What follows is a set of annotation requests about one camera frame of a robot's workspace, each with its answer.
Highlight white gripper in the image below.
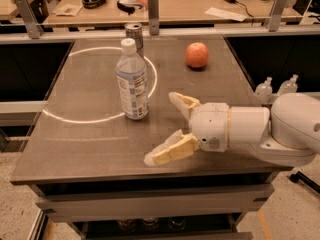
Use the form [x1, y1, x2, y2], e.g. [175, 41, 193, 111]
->
[144, 92, 229, 166]

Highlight clear blue-label plastic bottle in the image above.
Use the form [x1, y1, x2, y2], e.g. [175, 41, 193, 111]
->
[116, 38, 149, 120]

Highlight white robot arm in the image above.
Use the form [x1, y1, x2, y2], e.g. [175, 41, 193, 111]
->
[144, 92, 320, 166]

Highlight red apple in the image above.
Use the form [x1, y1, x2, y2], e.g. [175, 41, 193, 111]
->
[185, 42, 209, 68]

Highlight small clear bottle left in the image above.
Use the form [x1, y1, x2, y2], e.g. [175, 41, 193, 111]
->
[255, 77, 272, 103]

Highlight small clear bottle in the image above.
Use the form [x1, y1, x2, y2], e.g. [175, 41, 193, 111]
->
[277, 74, 298, 96]
[255, 77, 272, 103]

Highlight small clear bottle right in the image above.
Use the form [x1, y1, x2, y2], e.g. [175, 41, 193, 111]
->
[277, 74, 298, 96]

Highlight grey drawer front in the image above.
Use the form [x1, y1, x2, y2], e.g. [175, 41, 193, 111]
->
[36, 184, 274, 222]

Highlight silver drink can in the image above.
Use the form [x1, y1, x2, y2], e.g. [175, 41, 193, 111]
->
[125, 22, 144, 57]

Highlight white paper sheet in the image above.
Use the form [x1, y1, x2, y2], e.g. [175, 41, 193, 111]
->
[206, 7, 246, 22]

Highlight black chair base leg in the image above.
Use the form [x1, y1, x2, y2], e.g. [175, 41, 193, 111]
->
[289, 171, 320, 194]

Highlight black sunglasses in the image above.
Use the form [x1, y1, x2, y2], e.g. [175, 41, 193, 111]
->
[117, 0, 143, 15]

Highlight small paper card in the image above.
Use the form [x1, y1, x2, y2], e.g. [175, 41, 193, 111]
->
[54, 4, 82, 17]

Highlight middle metal bracket post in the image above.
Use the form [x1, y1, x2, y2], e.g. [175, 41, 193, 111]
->
[148, 0, 159, 35]

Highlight metal bracket post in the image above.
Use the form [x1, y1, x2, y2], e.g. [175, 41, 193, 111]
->
[265, 0, 288, 32]
[148, 0, 159, 35]
[14, 0, 43, 39]

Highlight right metal bracket post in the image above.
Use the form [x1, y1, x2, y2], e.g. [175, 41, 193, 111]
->
[265, 0, 288, 32]

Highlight left metal bracket post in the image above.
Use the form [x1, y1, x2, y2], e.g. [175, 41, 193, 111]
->
[14, 0, 43, 39]

